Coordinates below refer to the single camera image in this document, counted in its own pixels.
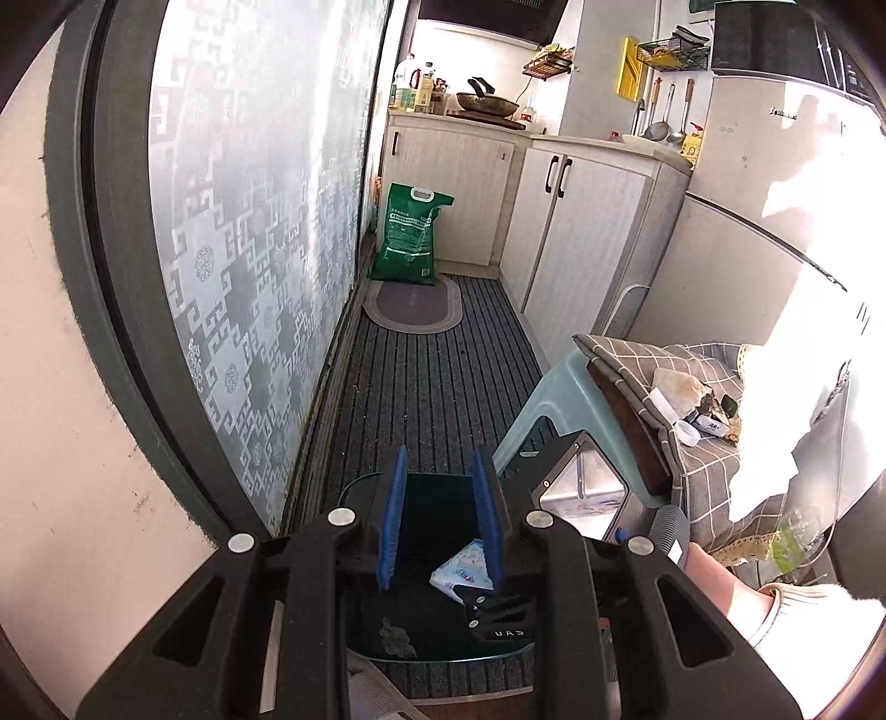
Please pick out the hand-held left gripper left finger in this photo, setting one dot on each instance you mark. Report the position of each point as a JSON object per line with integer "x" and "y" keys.
{"x": 391, "y": 526}

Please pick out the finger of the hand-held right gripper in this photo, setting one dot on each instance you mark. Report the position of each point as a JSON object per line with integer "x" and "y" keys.
{"x": 498, "y": 630}
{"x": 547, "y": 450}

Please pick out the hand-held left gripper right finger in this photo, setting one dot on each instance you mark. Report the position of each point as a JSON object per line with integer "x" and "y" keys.
{"x": 488, "y": 526}

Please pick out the dark green trash bin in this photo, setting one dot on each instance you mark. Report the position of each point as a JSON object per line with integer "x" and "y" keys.
{"x": 429, "y": 526}

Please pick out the white blue tissue packet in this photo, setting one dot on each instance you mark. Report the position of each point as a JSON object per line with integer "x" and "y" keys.
{"x": 457, "y": 571}

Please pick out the white bottle cap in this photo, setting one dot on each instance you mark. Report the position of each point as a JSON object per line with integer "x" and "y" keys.
{"x": 689, "y": 435}

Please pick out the black white wrapper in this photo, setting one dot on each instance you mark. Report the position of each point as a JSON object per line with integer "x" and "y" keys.
{"x": 713, "y": 421}

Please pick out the white paper strip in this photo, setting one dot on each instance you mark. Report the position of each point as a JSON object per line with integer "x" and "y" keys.
{"x": 662, "y": 405}

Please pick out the person's right forearm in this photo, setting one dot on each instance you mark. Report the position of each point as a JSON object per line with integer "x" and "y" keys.
{"x": 734, "y": 595}

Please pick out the light blue plastic stool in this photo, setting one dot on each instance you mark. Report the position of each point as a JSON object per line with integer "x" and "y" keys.
{"x": 554, "y": 394}

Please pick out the grey checked cloth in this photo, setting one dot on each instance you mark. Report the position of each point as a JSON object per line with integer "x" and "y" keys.
{"x": 706, "y": 478}

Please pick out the crumpled grey wrapper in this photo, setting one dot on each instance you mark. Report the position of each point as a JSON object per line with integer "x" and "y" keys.
{"x": 398, "y": 637}

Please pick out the clear plastic bag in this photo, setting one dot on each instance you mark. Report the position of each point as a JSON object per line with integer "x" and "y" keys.
{"x": 796, "y": 543}

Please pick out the grey striped floor mat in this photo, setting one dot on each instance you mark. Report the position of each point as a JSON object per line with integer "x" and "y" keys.
{"x": 429, "y": 388}

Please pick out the grey oval mat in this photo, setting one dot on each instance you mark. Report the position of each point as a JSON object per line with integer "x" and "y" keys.
{"x": 413, "y": 308}

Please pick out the double-door light cabinet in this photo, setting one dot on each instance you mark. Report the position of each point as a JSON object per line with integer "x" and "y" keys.
{"x": 574, "y": 228}

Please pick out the green rice bag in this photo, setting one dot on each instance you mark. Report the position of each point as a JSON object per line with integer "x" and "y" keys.
{"x": 408, "y": 235}

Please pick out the white refrigerator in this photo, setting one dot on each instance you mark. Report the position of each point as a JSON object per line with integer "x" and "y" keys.
{"x": 754, "y": 242}

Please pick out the frosted patterned sliding door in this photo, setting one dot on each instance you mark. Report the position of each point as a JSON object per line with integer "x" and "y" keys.
{"x": 242, "y": 242}

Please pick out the small white bottle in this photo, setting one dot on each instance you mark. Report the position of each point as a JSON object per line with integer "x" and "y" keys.
{"x": 528, "y": 116}

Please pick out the brown wooden board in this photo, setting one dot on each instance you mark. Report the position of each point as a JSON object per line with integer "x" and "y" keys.
{"x": 491, "y": 119}

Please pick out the yellow dish soap bottle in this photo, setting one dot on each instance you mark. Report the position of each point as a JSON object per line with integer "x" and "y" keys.
{"x": 693, "y": 144}

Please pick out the hanging metal strainer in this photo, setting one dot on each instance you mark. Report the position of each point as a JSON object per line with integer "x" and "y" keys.
{"x": 659, "y": 128}

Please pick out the hanging metal ladle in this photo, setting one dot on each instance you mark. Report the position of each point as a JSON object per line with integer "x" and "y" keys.
{"x": 680, "y": 131}

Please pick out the metal wok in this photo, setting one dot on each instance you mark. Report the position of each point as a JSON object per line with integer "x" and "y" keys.
{"x": 488, "y": 104}

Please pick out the cluster of condiment bottles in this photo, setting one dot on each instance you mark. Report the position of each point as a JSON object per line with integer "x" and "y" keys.
{"x": 419, "y": 90}

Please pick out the yellow cutting board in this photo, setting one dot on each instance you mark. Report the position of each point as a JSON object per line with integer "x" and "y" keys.
{"x": 630, "y": 73}

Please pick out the black range hood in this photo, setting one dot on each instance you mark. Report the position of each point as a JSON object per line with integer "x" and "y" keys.
{"x": 491, "y": 14}

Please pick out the black microwave oven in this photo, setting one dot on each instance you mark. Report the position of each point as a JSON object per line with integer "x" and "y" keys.
{"x": 768, "y": 41}

